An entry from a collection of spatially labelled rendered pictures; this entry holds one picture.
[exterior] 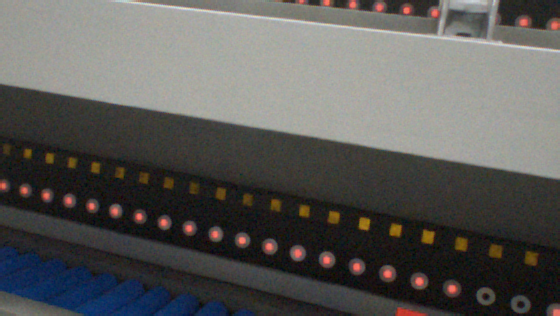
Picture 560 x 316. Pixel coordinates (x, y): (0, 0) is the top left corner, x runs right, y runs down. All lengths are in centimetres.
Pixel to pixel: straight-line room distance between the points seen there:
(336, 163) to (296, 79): 19
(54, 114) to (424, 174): 32
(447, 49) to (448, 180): 20
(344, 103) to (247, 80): 4
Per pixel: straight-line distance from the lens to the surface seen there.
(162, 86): 22
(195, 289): 35
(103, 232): 40
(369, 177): 38
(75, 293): 34
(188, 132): 42
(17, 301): 32
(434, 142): 20
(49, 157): 43
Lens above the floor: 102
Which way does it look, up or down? 12 degrees up
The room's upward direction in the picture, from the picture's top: 14 degrees clockwise
